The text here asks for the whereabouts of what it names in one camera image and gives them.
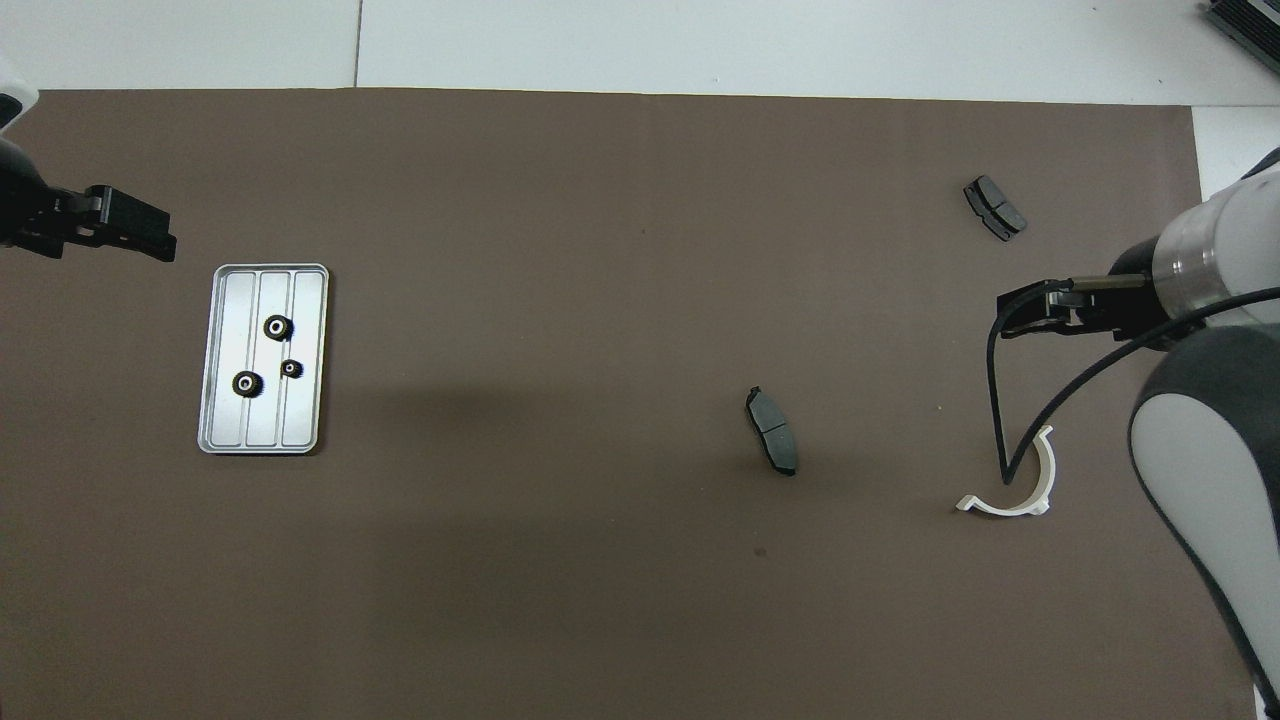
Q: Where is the long dark brake pad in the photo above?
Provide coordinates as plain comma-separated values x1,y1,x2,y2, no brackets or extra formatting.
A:
745,386,800,478

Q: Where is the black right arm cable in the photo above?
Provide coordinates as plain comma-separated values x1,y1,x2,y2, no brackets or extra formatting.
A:
988,288,1280,486

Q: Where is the white curved plastic bracket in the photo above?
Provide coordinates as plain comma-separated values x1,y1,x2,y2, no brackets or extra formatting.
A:
955,425,1057,518

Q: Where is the dark ribbed metal device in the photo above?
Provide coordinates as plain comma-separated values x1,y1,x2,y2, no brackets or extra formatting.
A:
1205,0,1280,76

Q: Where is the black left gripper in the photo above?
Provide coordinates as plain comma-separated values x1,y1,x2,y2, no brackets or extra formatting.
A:
0,138,179,264

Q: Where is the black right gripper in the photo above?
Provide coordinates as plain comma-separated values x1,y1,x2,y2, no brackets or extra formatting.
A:
998,233,1203,353

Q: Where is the brown table mat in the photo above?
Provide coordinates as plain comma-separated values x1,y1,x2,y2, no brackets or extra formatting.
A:
0,87,1259,720

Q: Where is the short dark brake pad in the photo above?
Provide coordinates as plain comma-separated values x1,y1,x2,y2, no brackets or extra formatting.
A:
963,175,1029,243

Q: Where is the silver metal tray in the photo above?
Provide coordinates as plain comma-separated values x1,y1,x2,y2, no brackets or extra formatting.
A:
197,263,330,456

